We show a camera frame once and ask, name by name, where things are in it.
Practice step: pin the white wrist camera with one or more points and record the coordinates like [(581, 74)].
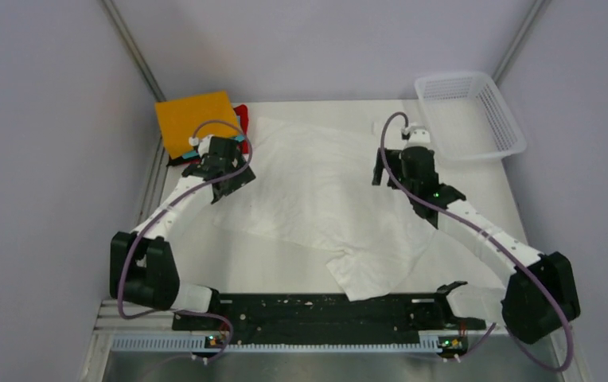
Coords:
[(201, 144), (415, 135)]

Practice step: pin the white plastic basket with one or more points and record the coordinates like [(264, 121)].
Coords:
[(468, 117)]

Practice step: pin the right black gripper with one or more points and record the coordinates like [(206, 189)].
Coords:
[(394, 158)]

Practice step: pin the right corner metal post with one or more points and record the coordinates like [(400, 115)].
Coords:
[(522, 33)]

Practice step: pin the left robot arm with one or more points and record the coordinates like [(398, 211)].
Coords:
[(169, 224)]

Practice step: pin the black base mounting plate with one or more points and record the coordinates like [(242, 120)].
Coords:
[(328, 319)]

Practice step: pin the left aluminium frame rail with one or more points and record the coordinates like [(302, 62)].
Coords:
[(146, 216)]

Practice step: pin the left corner metal post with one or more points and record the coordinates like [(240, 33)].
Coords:
[(122, 30)]

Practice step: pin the white t shirt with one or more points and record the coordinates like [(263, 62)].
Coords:
[(313, 188)]

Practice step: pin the corner metal post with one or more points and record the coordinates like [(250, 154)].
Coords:
[(522, 33), (122, 30)]

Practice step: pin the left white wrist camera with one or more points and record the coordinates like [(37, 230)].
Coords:
[(201, 144)]

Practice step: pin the red folded t shirt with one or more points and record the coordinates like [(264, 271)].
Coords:
[(242, 117)]

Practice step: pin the white slotted cable duct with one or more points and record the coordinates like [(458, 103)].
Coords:
[(188, 343)]

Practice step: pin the orange folded t shirt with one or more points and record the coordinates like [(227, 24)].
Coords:
[(179, 118)]

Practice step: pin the teal folded t shirt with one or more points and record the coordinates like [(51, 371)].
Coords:
[(239, 138)]

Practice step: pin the black folded t shirt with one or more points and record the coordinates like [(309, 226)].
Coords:
[(175, 161)]

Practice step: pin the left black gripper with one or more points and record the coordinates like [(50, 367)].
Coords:
[(239, 179)]

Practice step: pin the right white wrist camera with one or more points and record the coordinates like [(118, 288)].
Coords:
[(415, 135)]

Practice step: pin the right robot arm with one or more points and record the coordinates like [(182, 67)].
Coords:
[(537, 293)]

